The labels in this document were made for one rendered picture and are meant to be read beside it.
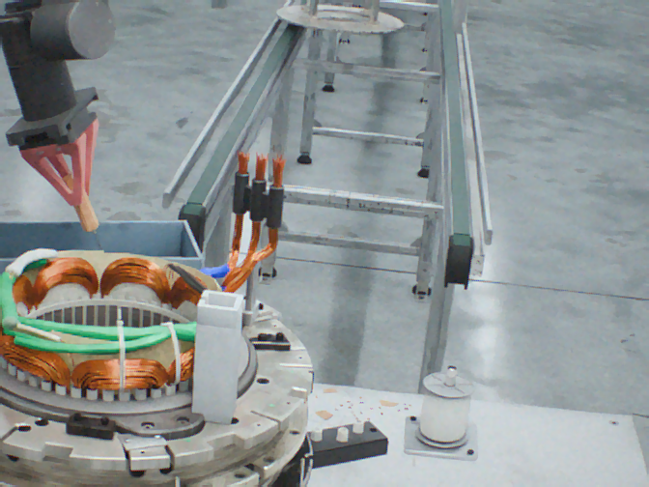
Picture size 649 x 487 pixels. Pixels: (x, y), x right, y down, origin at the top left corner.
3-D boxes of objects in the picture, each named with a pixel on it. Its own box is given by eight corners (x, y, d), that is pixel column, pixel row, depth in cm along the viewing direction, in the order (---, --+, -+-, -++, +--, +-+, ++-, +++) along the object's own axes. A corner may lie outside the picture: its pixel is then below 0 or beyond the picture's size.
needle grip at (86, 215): (100, 226, 128) (78, 174, 126) (85, 234, 128) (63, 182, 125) (98, 222, 130) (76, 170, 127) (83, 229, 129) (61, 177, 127)
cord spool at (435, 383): (466, 450, 152) (476, 398, 150) (414, 445, 153) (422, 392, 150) (466, 425, 158) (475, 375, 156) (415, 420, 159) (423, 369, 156)
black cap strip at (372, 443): (386, 454, 151) (389, 439, 150) (273, 476, 144) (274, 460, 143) (366, 435, 155) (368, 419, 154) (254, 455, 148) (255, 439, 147)
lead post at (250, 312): (258, 314, 109) (269, 182, 105) (251, 327, 106) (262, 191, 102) (238, 311, 109) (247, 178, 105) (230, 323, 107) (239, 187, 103)
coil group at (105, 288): (169, 314, 105) (171, 267, 104) (97, 306, 105) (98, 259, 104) (172, 305, 107) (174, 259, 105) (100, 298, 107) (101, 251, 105)
